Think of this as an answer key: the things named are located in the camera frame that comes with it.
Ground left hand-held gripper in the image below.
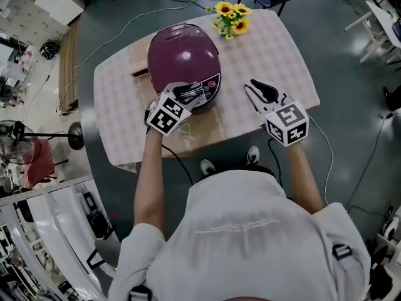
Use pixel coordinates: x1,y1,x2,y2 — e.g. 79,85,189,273
144,82,208,137

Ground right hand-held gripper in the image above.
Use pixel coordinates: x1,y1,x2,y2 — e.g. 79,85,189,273
244,78,310,147

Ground purple rice cooker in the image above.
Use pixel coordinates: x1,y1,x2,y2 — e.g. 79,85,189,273
147,23,222,115

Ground person's right forearm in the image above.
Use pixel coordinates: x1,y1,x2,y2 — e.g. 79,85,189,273
283,141,324,215

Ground person's left forearm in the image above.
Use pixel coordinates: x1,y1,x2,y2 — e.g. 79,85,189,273
133,127,167,240

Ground checkered beige tablecloth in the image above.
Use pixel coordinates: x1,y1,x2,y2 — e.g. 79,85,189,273
93,9,321,172

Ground small pink box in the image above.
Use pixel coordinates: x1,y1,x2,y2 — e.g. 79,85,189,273
130,39,152,78

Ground person's right white shoe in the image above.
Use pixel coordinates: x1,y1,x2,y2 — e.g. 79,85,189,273
246,145,261,166

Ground person's white shoe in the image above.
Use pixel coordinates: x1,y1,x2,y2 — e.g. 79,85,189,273
246,145,261,166
200,159,216,177

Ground person's black trousers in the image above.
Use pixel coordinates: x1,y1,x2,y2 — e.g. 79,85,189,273
195,164,278,186

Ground person's left white shoe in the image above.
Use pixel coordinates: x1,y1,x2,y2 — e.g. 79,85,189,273
200,159,216,177

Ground sunflower bouquet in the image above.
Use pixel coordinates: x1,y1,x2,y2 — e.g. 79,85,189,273
205,1,253,40

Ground black standing fan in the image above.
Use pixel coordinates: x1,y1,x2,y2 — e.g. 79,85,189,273
0,119,85,166

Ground brown striped mat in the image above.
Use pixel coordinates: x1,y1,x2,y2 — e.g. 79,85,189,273
58,19,81,114

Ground white desk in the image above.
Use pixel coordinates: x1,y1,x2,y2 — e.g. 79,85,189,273
343,0,401,65

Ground person's white shirt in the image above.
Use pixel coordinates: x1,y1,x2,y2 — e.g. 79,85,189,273
108,169,372,301

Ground white storage box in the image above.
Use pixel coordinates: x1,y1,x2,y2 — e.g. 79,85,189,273
33,0,85,27

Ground red cloth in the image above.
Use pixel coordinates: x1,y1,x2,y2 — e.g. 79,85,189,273
21,138,56,189

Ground grey chair with black legs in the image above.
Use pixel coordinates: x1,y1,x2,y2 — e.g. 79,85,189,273
86,227,123,277

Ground white shelf rack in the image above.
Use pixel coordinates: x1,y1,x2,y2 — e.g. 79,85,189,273
0,176,120,301

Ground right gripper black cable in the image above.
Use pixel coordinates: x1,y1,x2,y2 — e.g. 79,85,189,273
268,138,284,189

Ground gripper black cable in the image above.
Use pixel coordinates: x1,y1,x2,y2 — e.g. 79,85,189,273
268,138,284,189
160,144,195,186

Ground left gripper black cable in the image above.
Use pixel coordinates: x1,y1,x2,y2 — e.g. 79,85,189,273
160,144,195,186

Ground thin white cable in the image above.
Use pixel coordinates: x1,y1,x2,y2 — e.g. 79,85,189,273
308,114,335,206
75,0,220,68

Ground thin dark cable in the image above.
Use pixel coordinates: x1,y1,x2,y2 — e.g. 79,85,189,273
344,111,401,219

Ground black cable bundle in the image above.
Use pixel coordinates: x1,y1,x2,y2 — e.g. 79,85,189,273
39,40,60,58

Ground black strap buckle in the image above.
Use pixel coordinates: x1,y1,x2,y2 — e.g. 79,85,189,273
128,285,154,301
331,244,353,260

